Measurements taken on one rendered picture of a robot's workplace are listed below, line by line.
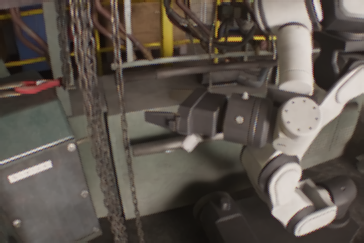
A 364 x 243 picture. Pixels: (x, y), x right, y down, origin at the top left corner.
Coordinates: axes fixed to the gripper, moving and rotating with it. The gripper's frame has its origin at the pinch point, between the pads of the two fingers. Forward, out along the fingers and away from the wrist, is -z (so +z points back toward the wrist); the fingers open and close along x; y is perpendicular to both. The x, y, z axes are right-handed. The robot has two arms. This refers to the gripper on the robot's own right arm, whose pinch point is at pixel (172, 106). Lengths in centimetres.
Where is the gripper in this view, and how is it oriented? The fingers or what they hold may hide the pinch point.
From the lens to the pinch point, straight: 51.4
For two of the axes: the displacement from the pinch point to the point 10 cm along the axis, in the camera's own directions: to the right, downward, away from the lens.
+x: 3.8, -4.5, 8.1
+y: 0.0, -8.7, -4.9
